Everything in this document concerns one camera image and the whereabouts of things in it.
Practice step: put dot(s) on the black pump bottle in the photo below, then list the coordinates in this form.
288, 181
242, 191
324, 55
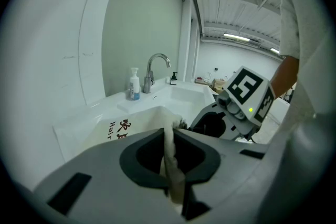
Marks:
173, 80

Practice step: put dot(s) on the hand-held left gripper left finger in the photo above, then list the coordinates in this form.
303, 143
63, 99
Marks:
105, 178

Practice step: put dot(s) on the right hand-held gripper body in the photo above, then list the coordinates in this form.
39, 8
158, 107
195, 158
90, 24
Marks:
245, 86

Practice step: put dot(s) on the person's right forearm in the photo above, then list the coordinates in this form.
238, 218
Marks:
284, 76

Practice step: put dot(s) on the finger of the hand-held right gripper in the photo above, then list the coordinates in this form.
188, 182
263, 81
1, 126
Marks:
204, 115

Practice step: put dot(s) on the ceiling light bar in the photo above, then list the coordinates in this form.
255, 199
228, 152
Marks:
236, 36
274, 50

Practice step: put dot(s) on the chrome faucet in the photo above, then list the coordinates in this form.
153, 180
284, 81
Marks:
149, 73

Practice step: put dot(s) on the white pump bottle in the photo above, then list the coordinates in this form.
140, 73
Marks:
134, 86

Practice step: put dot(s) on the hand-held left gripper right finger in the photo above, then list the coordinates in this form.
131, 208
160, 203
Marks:
231, 178

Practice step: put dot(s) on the cream cloth bag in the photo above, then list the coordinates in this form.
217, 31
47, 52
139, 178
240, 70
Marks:
147, 123

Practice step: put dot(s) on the cardboard box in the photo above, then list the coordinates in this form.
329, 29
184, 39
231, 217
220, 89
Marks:
218, 85

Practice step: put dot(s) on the white vanity sink cabinet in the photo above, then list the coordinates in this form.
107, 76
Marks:
183, 97

